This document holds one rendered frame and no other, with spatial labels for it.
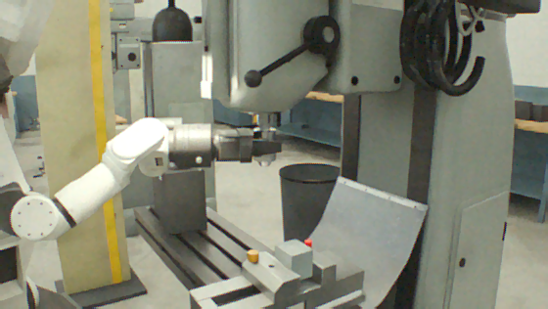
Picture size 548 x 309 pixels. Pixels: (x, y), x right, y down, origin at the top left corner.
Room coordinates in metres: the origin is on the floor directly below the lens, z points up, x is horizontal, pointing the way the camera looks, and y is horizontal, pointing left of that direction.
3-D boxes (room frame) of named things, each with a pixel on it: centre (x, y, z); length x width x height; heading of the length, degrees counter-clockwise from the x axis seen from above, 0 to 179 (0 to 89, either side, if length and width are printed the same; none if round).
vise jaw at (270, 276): (0.71, 0.00, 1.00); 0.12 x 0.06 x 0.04; 32
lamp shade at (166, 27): (0.73, 0.17, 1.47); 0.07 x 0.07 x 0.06
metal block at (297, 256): (0.74, -0.05, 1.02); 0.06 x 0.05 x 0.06; 32
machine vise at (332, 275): (0.73, -0.02, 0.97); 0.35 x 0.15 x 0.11; 122
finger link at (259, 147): (0.80, 0.01, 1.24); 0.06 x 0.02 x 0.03; 99
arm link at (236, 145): (0.82, 0.10, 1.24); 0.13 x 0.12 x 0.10; 9
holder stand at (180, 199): (1.22, 0.29, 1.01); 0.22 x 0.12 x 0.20; 26
